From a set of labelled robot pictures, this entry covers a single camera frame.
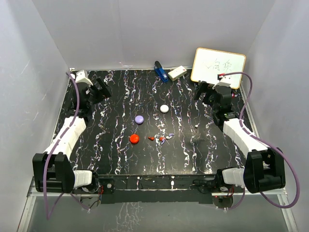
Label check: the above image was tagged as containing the purple earbud charging case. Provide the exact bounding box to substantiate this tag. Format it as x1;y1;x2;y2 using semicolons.
135;115;144;125

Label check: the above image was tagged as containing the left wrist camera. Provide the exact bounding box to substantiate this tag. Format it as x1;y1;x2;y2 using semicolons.
70;70;93;86

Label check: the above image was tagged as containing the white cardboard box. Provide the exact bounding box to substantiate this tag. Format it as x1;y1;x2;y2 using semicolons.
168;66;187;81

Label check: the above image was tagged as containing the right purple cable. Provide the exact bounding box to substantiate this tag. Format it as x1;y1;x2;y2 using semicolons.
224;72;301;213

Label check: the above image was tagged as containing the small whiteboard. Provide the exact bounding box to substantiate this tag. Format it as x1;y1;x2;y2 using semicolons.
191;47;246;89

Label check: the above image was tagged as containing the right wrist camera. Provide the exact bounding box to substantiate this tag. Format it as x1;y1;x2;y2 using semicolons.
212;73;231;89

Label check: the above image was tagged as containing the blue stapler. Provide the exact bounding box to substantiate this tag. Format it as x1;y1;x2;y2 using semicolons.
154;61;168;83

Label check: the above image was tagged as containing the aluminium frame rail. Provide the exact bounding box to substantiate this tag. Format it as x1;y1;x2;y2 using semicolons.
18;186;298;232

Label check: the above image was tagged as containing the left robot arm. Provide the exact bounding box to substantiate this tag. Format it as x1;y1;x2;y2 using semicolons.
32;76;112;193

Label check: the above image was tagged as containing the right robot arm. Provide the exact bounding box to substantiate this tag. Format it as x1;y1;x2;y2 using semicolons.
194;82;285;193

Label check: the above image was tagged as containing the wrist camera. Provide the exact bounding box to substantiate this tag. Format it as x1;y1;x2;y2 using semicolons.
70;70;93;86
212;73;231;89

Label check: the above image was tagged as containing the red earbud charging case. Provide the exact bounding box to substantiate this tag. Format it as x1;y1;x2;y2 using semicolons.
129;134;140;144

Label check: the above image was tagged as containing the white earbud charging case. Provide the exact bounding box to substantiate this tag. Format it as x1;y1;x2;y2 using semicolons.
160;104;169;114

